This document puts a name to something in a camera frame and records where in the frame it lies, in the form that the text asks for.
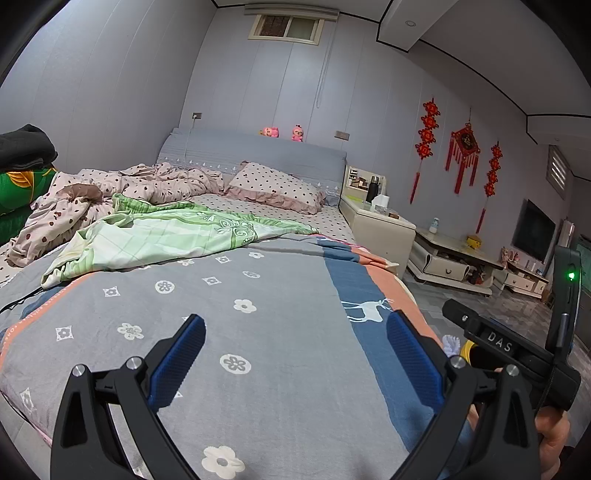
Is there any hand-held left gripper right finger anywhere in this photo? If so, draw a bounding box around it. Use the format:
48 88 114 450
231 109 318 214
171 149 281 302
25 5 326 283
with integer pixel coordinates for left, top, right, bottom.
385 310 542 480

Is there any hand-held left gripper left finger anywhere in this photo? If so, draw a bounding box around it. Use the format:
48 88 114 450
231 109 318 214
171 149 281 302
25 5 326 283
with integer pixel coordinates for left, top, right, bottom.
50 314 207 480

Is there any person's right hand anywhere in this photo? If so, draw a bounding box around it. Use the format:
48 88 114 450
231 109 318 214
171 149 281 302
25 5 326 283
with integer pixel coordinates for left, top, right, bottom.
536 406 573 467

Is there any cream television stand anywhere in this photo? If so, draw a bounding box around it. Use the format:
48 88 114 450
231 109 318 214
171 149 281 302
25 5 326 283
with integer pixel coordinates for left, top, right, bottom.
501 263 550 296

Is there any cream coffee table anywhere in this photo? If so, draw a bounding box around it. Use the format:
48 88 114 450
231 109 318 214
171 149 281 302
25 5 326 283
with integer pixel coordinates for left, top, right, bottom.
406 228 504 296

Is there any grey flower print blanket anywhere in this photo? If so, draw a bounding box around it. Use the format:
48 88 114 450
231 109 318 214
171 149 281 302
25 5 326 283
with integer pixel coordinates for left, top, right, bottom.
0 233 444 480

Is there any green patterned quilt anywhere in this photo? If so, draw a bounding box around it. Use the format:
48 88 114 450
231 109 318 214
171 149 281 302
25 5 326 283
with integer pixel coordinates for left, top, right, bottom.
41 194 319 289

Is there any cream nightstand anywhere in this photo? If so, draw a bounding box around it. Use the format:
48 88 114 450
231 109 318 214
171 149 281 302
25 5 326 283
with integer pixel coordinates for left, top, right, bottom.
339 191 416 278

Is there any pink polka dot quilt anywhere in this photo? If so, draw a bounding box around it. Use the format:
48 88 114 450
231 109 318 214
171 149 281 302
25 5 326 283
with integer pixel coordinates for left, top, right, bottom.
9 162 227 268

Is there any cream desk organizer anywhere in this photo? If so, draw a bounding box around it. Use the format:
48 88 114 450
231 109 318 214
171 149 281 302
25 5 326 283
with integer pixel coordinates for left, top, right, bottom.
346 165 386 195

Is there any polka dot pillow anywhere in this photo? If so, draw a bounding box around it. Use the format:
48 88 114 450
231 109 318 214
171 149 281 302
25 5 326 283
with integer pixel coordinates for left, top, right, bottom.
224 161 326 215

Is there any red diamond knot ornament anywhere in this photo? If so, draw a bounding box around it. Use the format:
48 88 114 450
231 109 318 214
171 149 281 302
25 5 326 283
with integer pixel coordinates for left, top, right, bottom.
445 108 481 195

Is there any grey upholstered bed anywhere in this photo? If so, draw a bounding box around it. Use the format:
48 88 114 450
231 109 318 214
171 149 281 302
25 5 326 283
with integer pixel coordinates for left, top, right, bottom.
0 127 444 480

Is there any green printed cushion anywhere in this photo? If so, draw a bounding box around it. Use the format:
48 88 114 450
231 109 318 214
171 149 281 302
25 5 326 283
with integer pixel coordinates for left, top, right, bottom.
0 168 58 217

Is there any white roller blind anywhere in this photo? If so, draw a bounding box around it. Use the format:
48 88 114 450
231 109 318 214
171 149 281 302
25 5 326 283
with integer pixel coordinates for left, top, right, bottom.
245 4 340 21

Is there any wall television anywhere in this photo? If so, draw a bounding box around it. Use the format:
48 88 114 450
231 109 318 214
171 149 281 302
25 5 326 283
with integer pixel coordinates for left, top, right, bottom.
512 198 556 265

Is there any red knot string ornament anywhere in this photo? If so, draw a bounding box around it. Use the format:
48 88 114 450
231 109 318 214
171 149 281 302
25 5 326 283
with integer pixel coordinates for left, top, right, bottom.
410 98 439 205
475 141 503 234

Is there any blind pull cord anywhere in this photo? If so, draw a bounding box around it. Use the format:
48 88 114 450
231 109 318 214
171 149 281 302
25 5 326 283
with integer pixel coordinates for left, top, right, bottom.
316 21 331 109

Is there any wide wall window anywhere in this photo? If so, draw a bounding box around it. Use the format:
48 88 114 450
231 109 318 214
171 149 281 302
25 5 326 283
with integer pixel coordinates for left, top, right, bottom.
249 14 321 45

